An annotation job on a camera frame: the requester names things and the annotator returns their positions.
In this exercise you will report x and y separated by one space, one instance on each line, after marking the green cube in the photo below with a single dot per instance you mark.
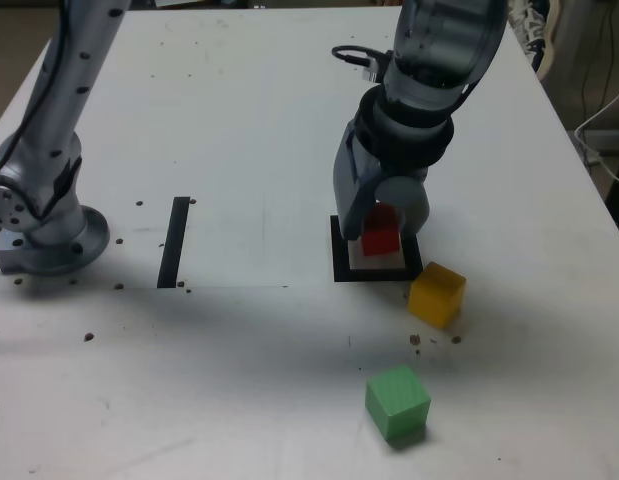
396 402

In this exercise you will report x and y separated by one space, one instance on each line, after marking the black tape square outline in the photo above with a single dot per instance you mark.
374 276

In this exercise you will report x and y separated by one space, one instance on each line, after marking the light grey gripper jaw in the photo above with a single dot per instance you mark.
409 200

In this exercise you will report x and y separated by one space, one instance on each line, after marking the red cube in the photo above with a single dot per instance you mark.
381 240

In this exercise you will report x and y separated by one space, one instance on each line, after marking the yellow cube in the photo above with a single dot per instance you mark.
435 295

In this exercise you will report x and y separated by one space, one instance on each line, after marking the black tape strip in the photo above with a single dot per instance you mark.
173 245

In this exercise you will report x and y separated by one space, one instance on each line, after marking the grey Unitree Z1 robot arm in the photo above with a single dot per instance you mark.
49 235

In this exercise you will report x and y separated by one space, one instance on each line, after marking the small gripper camera box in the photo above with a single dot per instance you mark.
375 67

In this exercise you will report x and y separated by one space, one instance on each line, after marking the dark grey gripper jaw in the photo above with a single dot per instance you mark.
349 195

